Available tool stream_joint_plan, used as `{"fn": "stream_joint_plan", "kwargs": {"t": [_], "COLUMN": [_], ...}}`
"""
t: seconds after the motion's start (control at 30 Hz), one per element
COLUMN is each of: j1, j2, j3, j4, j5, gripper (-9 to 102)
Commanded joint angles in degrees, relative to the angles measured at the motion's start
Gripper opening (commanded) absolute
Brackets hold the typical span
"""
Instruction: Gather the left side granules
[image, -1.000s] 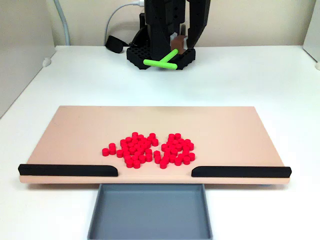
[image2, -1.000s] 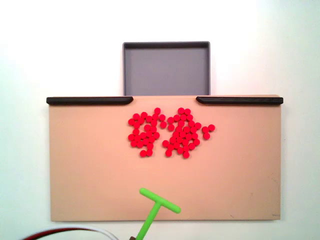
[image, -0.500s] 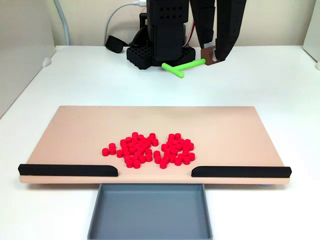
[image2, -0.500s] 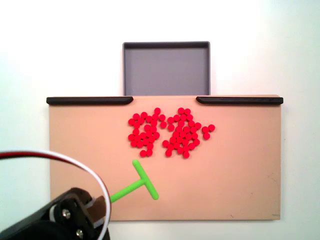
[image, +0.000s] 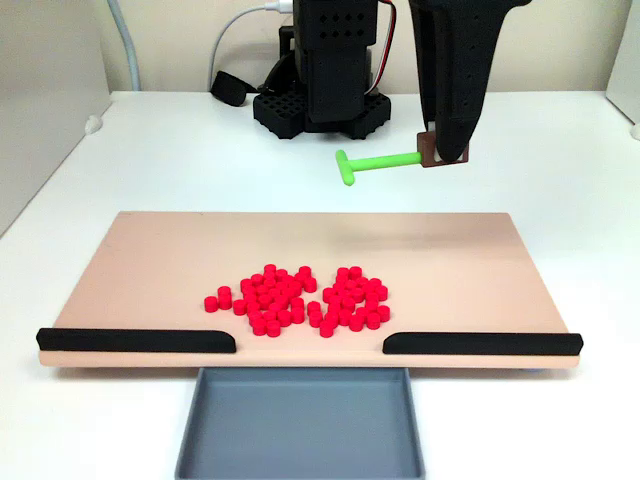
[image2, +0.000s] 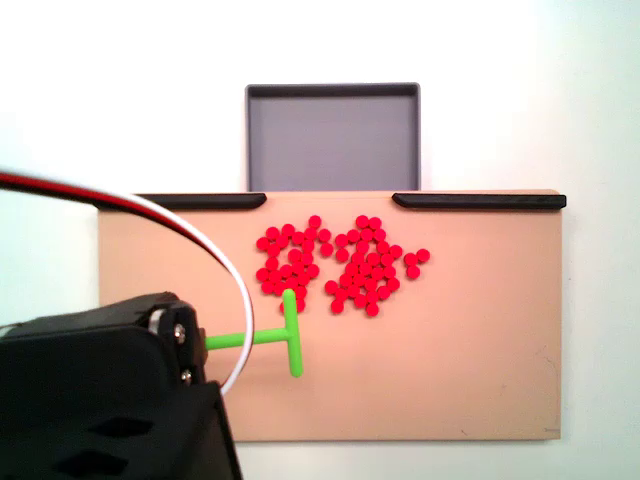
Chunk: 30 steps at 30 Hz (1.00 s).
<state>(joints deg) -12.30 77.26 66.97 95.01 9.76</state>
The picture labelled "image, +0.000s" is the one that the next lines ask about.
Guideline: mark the green T-shaped pusher tool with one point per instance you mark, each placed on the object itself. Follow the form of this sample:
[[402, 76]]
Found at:
[[385, 161]]

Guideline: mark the red cylindrical granule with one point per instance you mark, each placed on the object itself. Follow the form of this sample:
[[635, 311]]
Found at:
[[270, 270], [281, 274], [211, 303], [383, 312], [284, 318], [327, 327], [372, 319], [255, 317], [304, 273], [381, 292], [224, 302], [355, 272], [259, 327], [247, 285], [343, 274], [240, 307], [273, 328], [310, 285], [224, 290]]

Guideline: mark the small white clip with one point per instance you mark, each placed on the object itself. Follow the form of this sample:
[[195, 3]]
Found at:
[[93, 125], [635, 131]]

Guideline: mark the beige sloped board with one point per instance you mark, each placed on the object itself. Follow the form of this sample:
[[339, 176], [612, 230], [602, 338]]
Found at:
[[150, 260]]

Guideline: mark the grey shallow tray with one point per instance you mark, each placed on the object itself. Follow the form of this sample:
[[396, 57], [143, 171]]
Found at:
[[300, 425]]

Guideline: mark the black edge rail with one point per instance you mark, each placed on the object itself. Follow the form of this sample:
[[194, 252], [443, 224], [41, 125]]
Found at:
[[485, 344], [125, 341]]

